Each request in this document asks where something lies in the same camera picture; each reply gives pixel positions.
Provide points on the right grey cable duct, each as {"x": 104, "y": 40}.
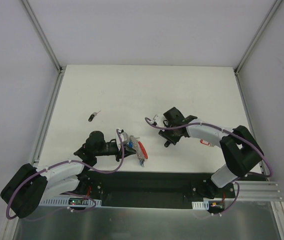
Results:
{"x": 200, "y": 205}

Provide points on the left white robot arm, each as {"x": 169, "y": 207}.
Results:
{"x": 31, "y": 185}

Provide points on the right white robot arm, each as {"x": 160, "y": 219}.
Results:
{"x": 240, "y": 150}

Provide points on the aluminium frame post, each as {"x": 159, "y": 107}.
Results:
{"x": 258, "y": 34}
{"x": 41, "y": 34}

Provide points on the left aluminium frame post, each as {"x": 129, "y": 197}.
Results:
{"x": 41, "y": 34}

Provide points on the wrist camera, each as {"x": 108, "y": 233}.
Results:
{"x": 158, "y": 120}
{"x": 121, "y": 137}

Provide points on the grey cable duct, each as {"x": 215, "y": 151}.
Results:
{"x": 200, "y": 205}
{"x": 66, "y": 201}

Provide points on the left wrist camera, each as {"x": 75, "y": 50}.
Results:
{"x": 121, "y": 137}

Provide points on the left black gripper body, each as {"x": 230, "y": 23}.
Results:
{"x": 121, "y": 152}

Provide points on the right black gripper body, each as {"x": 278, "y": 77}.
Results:
{"x": 168, "y": 135}

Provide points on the left grey cable duct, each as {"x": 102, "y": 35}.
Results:
{"x": 66, "y": 201}

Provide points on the red tag key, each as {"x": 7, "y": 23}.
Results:
{"x": 205, "y": 143}

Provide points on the black tag key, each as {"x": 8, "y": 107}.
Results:
{"x": 93, "y": 115}
{"x": 167, "y": 143}

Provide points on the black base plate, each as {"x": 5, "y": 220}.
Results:
{"x": 163, "y": 190}

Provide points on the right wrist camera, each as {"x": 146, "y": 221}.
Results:
{"x": 158, "y": 120}

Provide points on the aluminium front rail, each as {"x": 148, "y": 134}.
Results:
{"x": 260, "y": 191}

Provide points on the red handled keyring carabiner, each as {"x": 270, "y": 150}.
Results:
{"x": 139, "y": 150}

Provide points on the right aluminium frame post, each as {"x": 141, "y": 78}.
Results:
{"x": 258, "y": 34}

